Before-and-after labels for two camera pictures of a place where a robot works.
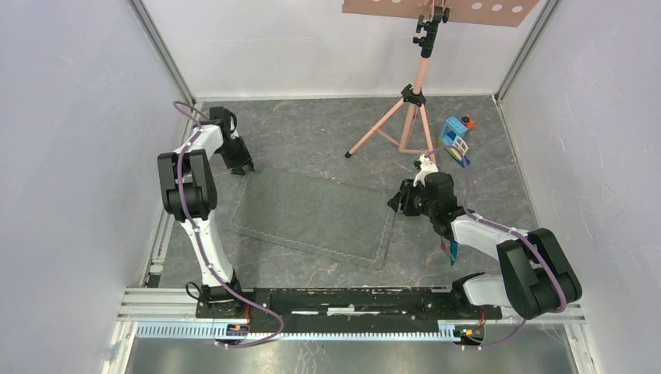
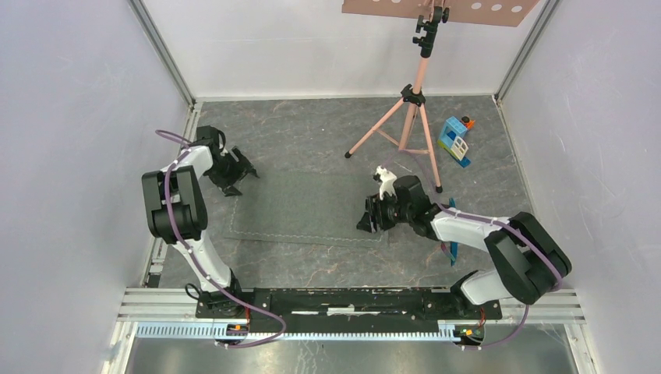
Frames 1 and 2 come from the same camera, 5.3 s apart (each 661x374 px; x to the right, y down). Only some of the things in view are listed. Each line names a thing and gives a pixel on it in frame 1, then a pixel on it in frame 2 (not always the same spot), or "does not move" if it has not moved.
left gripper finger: [238, 171] to [231, 190]
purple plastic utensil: [445, 249] does not move
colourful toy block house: [452, 133] does not move
